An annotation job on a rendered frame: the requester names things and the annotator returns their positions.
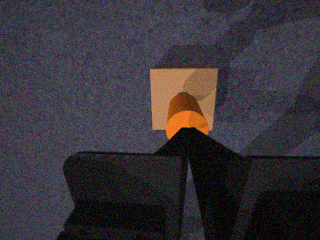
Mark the tan square block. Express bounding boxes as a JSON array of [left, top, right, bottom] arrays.
[[150, 65, 218, 131]]

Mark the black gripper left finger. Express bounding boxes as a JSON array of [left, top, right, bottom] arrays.
[[63, 127, 190, 240]]

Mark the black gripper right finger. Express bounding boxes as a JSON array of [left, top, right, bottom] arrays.
[[188, 127, 320, 240]]

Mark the orange cylinder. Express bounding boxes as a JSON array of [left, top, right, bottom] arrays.
[[166, 93, 209, 139]]

